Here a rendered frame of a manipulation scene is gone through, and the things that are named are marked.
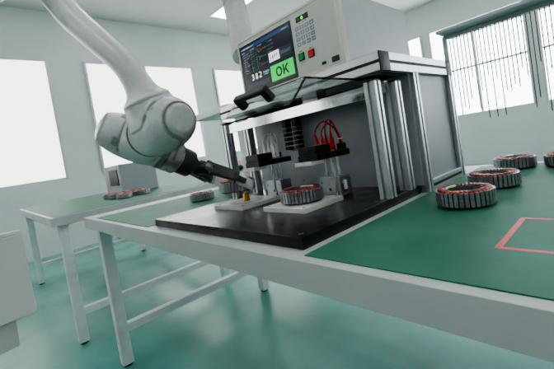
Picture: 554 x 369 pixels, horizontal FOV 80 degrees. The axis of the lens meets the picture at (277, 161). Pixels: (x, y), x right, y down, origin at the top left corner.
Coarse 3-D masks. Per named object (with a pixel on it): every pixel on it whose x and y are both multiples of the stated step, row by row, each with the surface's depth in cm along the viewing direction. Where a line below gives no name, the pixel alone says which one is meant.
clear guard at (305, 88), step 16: (304, 80) 67; (320, 80) 71; (336, 80) 75; (352, 80) 78; (256, 96) 77; (288, 96) 66; (304, 96) 92; (320, 96) 98; (240, 112) 78; (256, 112) 71
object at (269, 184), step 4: (268, 180) 114; (272, 180) 112; (276, 180) 111; (280, 180) 109; (284, 180) 111; (288, 180) 112; (268, 184) 114; (272, 184) 113; (276, 184) 111; (280, 184) 110; (284, 184) 111; (288, 184) 112; (268, 188) 114; (272, 188) 113; (280, 188) 110; (284, 188) 110; (268, 192) 115; (272, 192) 113
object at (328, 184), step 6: (348, 174) 95; (324, 180) 96; (330, 180) 94; (342, 180) 92; (348, 180) 94; (324, 186) 96; (330, 186) 94; (342, 186) 92; (348, 186) 94; (324, 192) 96; (330, 192) 95; (342, 192) 92; (348, 192) 94
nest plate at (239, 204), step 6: (252, 198) 108; (258, 198) 106; (264, 198) 103; (270, 198) 101; (276, 198) 103; (222, 204) 104; (228, 204) 102; (234, 204) 100; (240, 204) 98; (246, 204) 96; (252, 204) 96; (258, 204) 98; (240, 210) 95
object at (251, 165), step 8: (248, 160) 108; (256, 160) 105; (264, 160) 106; (272, 160) 108; (280, 160) 111; (288, 160) 113; (248, 168) 106; (256, 168) 104; (264, 168) 106; (280, 168) 112; (272, 176) 115; (280, 176) 112
